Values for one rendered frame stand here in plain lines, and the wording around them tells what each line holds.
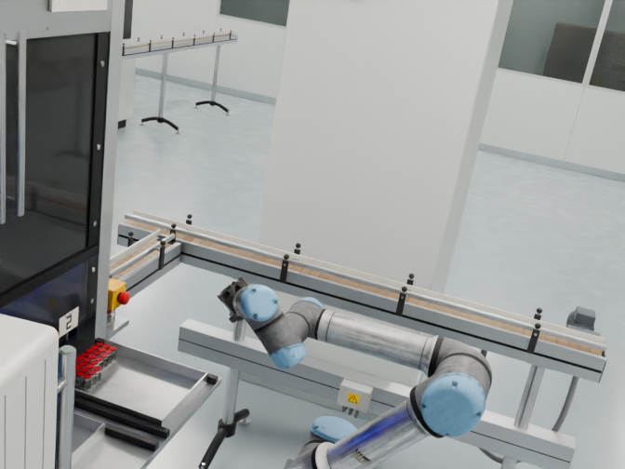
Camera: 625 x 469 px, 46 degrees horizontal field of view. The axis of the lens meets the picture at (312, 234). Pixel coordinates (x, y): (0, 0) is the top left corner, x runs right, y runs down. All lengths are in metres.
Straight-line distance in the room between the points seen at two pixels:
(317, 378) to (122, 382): 1.04
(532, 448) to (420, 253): 0.94
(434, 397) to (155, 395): 0.89
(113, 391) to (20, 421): 1.09
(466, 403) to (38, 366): 0.82
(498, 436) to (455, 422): 1.43
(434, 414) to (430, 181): 1.82
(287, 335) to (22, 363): 0.73
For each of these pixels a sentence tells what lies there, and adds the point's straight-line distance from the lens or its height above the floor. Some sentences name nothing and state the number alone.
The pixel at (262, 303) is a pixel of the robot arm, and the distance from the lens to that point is 1.57.
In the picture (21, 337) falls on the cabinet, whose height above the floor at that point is 1.55.
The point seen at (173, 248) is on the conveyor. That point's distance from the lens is 2.88.
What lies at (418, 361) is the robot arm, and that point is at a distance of 1.65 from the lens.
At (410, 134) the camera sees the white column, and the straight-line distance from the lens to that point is 3.17.
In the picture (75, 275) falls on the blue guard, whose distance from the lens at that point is 2.12.
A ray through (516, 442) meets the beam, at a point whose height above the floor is 0.50.
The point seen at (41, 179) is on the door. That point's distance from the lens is 1.90.
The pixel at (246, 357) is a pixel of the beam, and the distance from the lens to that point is 3.05.
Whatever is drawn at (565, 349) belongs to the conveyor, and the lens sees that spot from 2.72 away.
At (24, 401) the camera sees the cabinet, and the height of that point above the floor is 1.48.
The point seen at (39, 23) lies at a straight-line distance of 1.79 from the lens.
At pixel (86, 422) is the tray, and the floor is 0.90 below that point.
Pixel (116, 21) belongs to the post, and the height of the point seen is 1.82.
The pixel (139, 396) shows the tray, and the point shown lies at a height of 0.88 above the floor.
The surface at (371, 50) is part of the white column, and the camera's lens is 3.16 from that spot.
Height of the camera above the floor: 2.07
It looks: 21 degrees down
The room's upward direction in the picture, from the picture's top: 9 degrees clockwise
